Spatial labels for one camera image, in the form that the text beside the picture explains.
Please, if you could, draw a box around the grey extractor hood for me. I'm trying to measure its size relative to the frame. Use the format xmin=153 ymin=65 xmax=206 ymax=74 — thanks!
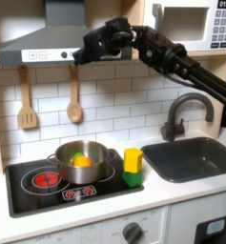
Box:
xmin=0 ymin=0 xmax=133 ymax=67

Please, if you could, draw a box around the wooden spoon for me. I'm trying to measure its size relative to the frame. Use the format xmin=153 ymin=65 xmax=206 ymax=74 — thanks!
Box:
xmin=66 ymin=63 xmax=84 ymax=124

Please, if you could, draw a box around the slotted wooden spatula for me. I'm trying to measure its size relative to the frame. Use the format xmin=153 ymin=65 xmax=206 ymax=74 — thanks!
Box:
xmin=16 ymin=65 xmax=38 ymax=130

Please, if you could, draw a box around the white toy microwave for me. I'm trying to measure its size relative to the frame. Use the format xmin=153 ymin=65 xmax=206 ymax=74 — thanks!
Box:
xmin=142 ymin=0 xmax=226 ymax=52

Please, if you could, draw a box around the orange toy carrot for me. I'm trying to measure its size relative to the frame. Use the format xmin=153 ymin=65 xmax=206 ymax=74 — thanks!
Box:
xmin=71 ymin=152 xmax=93 ymax=169

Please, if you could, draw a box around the wooden shelf board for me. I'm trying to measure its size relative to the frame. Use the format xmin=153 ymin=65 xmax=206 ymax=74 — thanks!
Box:
xmin=0 ymin=47 xmax=226 ymax=70

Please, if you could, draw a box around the dark grey tap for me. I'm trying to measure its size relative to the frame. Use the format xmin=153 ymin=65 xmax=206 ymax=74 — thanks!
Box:
xmin=160 ymin=91 xmax=215 ymax=143

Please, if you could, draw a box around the yellow hexagonal block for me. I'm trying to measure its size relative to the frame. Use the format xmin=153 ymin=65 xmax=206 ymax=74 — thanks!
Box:
xmin=123 ymin=147 xmax=144 ymax=174

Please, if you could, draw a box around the steel pot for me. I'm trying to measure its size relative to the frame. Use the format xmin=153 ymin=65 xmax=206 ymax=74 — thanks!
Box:
xmin=47 ymin=139 xmax=117 ymax=186

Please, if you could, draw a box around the green cube block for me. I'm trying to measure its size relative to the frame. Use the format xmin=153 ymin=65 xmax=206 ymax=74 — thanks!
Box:
xmin=122 ymin=169 xmax=144 ymax=189

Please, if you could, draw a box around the dark grey sink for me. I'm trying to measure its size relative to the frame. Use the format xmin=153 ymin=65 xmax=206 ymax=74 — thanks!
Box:
xmin=140 ymin=136 xmax=226 ymax=184

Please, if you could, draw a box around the black stove top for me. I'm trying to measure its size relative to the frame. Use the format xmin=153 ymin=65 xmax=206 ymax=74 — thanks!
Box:
xmin=4 ymin=148 xmax=145 ymax=219

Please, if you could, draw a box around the grey oven knob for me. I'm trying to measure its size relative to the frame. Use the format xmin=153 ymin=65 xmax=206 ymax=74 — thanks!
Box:
xmin=121 ymin=221 xmax=144 ymax=244

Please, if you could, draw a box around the thin black cable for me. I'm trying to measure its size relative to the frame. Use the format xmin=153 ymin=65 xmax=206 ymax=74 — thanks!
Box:
xmin=163 ymin=72 xmax=196 ymax=89

